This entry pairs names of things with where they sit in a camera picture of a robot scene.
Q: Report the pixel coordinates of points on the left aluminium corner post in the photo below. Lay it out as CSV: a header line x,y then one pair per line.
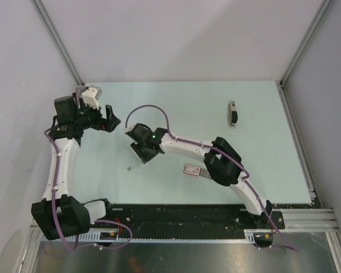
x,y
56,40

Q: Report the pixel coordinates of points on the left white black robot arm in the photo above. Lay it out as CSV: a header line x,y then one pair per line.
x,y
59,214

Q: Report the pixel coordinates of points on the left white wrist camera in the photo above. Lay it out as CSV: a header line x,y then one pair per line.
x,y
90,96

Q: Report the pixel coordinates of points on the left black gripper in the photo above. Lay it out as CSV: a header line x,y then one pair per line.
x,y
108,124

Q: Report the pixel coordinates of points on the aluminium corner post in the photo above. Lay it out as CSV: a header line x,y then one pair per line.
x,y
56,40
318,19

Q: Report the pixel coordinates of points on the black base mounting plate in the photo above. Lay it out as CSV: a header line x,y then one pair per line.
x,y
231,214

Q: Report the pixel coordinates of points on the right aluminium corner post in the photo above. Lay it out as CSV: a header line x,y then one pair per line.
x,y
318,19

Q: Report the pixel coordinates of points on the aluminium front frame rail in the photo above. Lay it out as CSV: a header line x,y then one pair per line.
x,y
293,219

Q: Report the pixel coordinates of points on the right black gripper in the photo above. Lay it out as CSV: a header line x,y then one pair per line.
x,y
136,147

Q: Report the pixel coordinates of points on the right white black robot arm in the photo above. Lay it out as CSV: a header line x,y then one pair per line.
x,y
222,162

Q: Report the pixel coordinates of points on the right aluminium side rail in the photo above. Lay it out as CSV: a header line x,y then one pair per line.
x,y
307,172

